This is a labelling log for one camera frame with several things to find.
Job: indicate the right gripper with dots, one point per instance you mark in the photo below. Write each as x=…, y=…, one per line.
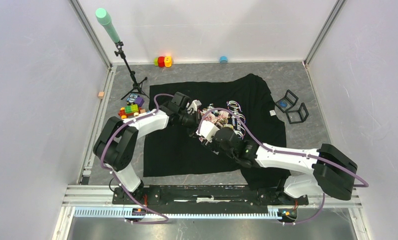
x=213, y=141

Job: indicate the owl eight toy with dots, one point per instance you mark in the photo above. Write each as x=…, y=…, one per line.
x=131, y=100

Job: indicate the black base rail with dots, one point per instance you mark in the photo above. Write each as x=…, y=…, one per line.
x=207, y=199

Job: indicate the blue cup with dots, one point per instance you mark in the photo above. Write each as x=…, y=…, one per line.
x=223, y=59

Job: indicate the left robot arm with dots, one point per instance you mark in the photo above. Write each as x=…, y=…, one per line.
x=117, y=141

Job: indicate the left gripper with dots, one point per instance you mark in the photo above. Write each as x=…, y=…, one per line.
x=191, y=131

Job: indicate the wooden cube on rail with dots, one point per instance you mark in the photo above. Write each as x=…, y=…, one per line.
x=101, y=95

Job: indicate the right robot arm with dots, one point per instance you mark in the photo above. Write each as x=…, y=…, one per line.
x=324, y=170

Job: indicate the red duplo car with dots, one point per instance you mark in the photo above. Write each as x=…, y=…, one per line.
x=130, y=111

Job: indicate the black floral t-shirt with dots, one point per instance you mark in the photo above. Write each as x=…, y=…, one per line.
x=248, y=106

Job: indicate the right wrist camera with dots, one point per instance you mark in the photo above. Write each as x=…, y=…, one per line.
x=206, y=131

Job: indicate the red yellow green toy rings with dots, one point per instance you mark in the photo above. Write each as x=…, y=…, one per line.
x=163, y=61

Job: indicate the blue round brooch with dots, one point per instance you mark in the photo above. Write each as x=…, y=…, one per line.
x=283, y=104

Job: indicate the green microphone on stand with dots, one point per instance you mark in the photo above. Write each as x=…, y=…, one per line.
x=104, y=19

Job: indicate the purple cube block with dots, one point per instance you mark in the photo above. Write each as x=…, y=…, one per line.
x=139, y=101

